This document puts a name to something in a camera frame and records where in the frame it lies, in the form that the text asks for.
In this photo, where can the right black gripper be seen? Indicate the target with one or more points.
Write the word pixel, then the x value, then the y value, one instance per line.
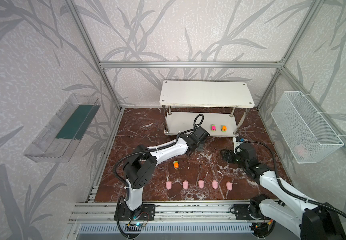
pixel 233 156

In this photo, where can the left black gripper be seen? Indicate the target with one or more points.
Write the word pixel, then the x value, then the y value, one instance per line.
pixel 202 133

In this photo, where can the pink toy car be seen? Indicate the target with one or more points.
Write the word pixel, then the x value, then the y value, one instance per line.
pixel 213 127

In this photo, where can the pink toy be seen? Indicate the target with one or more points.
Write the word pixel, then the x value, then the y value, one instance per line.
pixel 185 185
pixel 229 186
pixel 215 184
pixel 201 184
pixel 168 185

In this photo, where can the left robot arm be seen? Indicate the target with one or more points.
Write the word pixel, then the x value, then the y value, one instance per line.
pixel 140 165

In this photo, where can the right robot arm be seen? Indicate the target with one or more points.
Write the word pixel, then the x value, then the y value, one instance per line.
pixel 320 223

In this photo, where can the white two-tier shelf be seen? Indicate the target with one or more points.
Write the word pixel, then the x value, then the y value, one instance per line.
pixel 198 94

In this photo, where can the pink object in basket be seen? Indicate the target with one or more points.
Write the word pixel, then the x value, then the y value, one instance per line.
pixel 301 150

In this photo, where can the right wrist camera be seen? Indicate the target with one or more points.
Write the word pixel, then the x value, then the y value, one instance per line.
pixel 238 140

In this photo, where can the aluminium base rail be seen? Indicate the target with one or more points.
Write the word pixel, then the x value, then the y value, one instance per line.
pixel 187 212

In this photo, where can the white wire mesh basket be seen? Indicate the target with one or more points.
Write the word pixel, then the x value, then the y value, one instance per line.
pixel 301 123

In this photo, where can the clear plastic wall bin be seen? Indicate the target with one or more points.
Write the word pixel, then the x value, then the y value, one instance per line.
pixel 60 138

